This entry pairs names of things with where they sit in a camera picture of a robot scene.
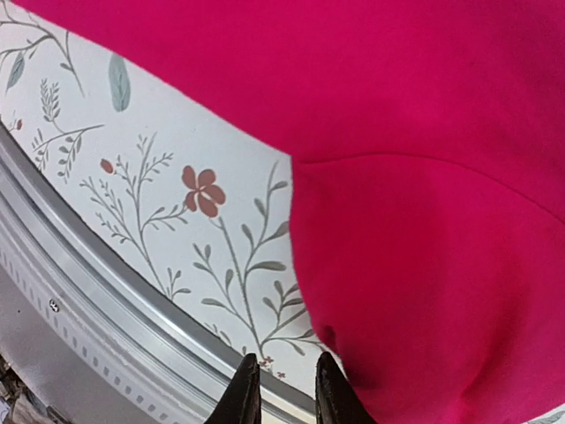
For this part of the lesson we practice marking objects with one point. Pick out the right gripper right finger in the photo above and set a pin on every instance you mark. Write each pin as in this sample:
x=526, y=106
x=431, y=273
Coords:
x=336, y=402

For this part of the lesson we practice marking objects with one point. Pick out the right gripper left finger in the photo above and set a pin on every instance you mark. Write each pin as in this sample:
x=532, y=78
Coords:
x=240, y=402

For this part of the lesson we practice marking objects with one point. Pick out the red t-shirt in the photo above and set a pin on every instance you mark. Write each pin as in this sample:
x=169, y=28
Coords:
x=397, y=176

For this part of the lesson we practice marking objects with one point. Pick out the floral patterned table mat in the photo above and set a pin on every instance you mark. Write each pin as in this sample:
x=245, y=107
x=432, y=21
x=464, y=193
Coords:
x=176, y=199

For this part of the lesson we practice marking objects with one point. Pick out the aluminium front rail frame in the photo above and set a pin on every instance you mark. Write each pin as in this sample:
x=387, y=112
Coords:
x=162, y=267

